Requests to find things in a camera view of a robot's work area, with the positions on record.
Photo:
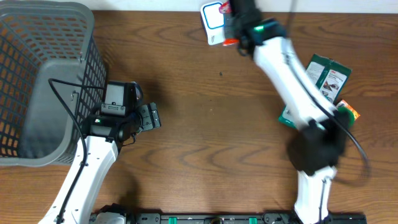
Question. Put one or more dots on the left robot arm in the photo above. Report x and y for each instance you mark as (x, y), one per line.
(102, 134)

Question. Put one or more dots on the green lid jar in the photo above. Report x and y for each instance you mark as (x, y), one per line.
(348, 113)

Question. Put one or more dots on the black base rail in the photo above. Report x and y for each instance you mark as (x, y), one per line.
(156, 218)

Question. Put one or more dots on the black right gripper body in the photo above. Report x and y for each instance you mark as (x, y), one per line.
(229, 28)

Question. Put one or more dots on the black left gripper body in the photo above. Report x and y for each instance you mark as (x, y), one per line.
(149, 119)

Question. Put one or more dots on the small orange carton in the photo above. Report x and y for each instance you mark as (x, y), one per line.
(343, 105)

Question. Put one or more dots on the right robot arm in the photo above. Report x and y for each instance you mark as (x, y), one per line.
(321, 137)

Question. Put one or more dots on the red snack packet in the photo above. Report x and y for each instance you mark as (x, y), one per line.
(226, 11)

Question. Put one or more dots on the white barcode scanner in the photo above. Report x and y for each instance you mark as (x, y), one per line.
(213, 22)

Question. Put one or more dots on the grey plastic shopping basket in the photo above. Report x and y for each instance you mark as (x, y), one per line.
(51, 71)

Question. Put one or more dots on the green snack packet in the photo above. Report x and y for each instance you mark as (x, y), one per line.
(328, 76)

